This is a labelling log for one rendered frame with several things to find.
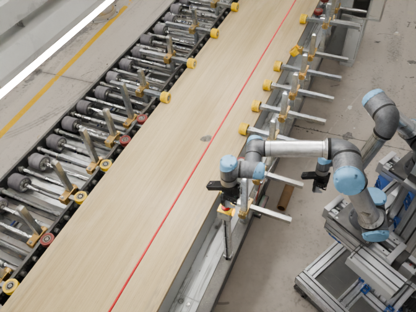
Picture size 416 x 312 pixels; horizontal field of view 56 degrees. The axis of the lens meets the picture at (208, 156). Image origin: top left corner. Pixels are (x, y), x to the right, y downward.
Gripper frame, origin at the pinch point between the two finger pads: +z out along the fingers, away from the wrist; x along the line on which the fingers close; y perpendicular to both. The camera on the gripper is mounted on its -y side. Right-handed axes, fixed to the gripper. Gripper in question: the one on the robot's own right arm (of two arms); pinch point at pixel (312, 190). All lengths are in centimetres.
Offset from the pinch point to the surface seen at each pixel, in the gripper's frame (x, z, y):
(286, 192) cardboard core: 46, 75, -25
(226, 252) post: -57, 5, -35
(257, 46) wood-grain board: 125, -7, -82
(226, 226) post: -57, -24, -34
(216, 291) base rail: -78, 13, -33
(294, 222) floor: 25, 83, -10
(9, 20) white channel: -99, -160, -65
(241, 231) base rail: -37, 13, -34
